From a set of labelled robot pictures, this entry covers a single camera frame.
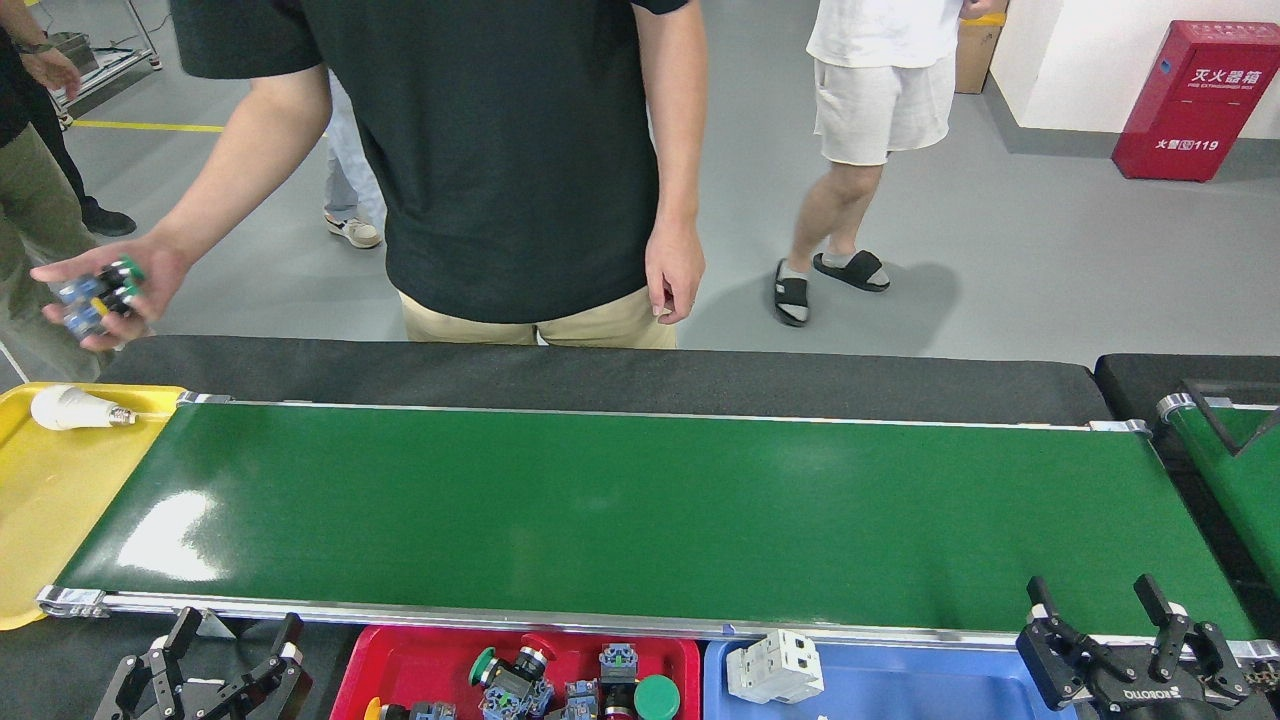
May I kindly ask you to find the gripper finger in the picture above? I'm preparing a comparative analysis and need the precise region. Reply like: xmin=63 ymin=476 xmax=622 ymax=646
xmin=195 ymin=612 xmax=314 ymax=720
xmin=95 ymin=605 xmax=203 ymax=720
xmin=1015 ymin=575 xmax=1136 ymax=713
xmin=1133 ymin=573 xmax=1253 ymax=701

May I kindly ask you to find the short green conveyor belt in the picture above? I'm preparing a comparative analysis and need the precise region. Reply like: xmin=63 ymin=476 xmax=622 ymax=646
xmin=1157 ymin=392 xmax=1280 ymax=571

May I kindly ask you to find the yellow plastic tray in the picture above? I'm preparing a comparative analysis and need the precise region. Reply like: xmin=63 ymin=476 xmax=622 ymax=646
xmin=0 ymin=383 xmax=189 ymax=631

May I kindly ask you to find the long green conveyor belt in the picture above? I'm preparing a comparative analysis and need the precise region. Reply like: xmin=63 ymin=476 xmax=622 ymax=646
xmin=35 ymin=392 xmax=1280 ymax=666

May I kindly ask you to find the person's right hand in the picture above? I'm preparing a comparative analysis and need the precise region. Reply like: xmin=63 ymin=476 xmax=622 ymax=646
xmin=30 ymin=235 xmax=193 ymax=353

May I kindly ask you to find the person's left hand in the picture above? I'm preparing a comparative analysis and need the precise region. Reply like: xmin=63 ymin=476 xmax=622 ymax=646
xmin=645 ymin=218 xmax=708 ymax=326

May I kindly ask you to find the person's hand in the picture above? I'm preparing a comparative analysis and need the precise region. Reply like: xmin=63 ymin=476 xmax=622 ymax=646
xmin=18 ymin=45 xmax=84 ymax=101

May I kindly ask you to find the red plastic bin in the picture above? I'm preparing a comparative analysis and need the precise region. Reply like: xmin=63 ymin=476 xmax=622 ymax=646
xmin=330 ymin=625 xmax=703 ymax=720

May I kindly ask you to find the blue plastic bin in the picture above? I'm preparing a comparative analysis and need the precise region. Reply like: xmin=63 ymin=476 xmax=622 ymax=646
xmin=703 ymin=640 xmax=1081 ymax=720

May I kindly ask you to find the white light bulb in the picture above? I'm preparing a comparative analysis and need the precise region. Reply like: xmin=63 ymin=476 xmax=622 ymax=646
xmin=30 ymin=385 xmax=138 ymax=432

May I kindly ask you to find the red fire extinguisher box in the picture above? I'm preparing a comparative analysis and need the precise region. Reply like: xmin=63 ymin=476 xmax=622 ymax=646
xmin=1112 ymin=20 xmax=1280 ymax=183

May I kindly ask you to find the brown cardboard box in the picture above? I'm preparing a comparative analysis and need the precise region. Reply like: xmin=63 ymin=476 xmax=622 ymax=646
xmin=955 ymin=10 xmax=1009 ymax=96

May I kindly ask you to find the silver metal rack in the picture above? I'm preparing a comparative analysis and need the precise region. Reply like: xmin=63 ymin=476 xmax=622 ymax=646
xmin=40 ymin=0 xmax=163 ymax=113

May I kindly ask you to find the black conveyor guide frame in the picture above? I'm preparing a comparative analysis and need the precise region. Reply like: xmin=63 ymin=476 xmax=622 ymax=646
xmin=1180 ymin=378 xmax=1280 ymax=459

